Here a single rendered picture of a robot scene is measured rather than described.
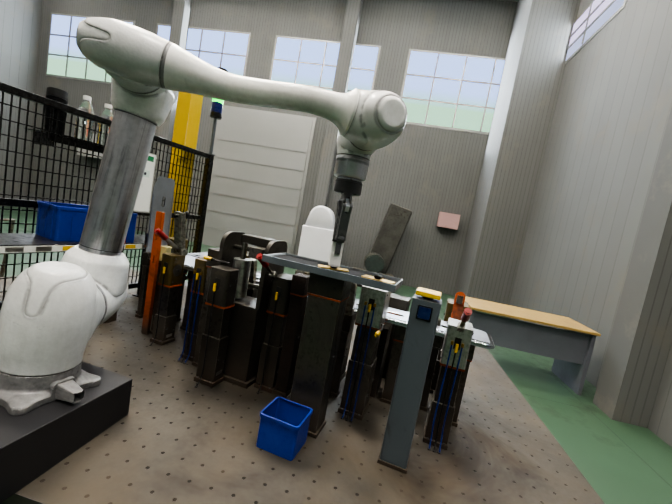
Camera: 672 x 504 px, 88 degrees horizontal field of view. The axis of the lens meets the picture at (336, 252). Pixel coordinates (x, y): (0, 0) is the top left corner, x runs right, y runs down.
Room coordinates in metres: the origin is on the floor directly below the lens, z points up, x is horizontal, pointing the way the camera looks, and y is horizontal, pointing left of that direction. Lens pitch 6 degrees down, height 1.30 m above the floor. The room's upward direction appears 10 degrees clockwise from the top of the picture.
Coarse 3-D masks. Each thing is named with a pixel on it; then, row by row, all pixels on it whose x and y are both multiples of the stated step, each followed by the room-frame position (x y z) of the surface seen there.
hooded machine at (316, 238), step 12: (312, 216) 7.56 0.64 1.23; (324, 216) 7.54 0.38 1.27; (312, 228) 7.51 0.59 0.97; (324, 228) 7.54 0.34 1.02; (300, 240) 7.54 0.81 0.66; (312, 240) 7.51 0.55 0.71; (324, 240) 7.49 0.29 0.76; (300, 252) 7.53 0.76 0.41; (312, 252) 7.51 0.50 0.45; (324, 252) 7.49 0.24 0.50
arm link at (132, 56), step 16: (80, 32) 0.75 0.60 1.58; (96, 32) 0.75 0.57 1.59; (112, 32) 0.75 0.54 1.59; (128, 32) 0.76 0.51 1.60; (144, 32) 0.77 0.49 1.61; (80, 48) 0.76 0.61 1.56; (96, 48) 0.75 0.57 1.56; (112, 48) 0.75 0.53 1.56; (128, 48) 0.75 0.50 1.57; (144, 48) 0.76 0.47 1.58; (160, 48) 0.77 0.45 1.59; (96, 64) 0.78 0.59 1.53; (112, 64) 0.77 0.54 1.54; (128, 64) 0.77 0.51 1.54; (144, 64) 0.77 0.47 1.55; (160, 64) 0.78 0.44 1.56; (128, 80) 0.82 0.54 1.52; (144, 80) 0.80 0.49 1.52
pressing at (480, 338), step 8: (192, 256) 1.60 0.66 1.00; (184, 264) 1.38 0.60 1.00; (192, 264) 1.43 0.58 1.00; (256, 280) 1.34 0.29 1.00; (392, 312) 1.23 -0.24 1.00; (400, 312) 1.24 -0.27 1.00; (408, 312) 1.27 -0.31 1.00; (392, 320) 1.12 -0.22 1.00; (400, 320) 1.12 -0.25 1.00; (440, 328) 1.12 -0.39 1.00; (440, 336) 1.07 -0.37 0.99; (472, 336) 1.10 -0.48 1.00; (480, 336) 1.11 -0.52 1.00; (488, 336) 1.14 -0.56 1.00; (472, 344) 1.04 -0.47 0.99; (480, 344) 1.04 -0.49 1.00; (488, 344) 1.03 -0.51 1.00
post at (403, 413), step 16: (416, 304) 0.83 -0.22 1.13; (432, 304) 0.82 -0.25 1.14; (416, 320) 0.83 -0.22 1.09; (432, 320) 0.82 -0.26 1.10; (416, 336) 0.83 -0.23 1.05; (432, 336) 0.82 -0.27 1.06; (416, 352) 0.82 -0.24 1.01; (400, 368) 0.83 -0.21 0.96; (416, 368) 0.82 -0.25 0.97; (400, 384) 0.83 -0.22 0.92; (416, 384) 0.82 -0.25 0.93; (400, 400) 0.83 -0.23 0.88; (416, 400) 0.82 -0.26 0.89; (400, 416) 0.83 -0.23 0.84; (416, 416) 0.82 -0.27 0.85; (400, 432) 0.82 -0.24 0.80; (384, 448) 0.83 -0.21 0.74; (400, 448) 0.82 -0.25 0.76; (384, 464) 0.83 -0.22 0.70; (400, 464) 0.82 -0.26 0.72
